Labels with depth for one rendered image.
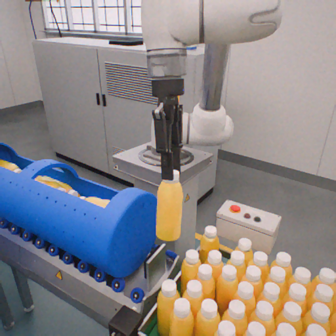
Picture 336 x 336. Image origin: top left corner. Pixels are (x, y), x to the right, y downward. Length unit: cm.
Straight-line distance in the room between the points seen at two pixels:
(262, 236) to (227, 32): 67
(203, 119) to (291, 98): 217
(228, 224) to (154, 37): 69
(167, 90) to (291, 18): 282
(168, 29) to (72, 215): 60
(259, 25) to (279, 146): 303
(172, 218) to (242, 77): 298
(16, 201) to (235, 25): 89
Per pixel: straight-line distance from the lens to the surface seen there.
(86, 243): 95
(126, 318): 91
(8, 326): 232
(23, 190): 115
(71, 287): 120
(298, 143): 359
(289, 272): 102
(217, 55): 129
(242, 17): 67
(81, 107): 348
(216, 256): 96
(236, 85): 367
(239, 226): 109
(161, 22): 67
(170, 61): 67
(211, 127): 142
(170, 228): 78
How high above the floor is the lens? 173
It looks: 27 degrees down
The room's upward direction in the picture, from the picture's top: straight up
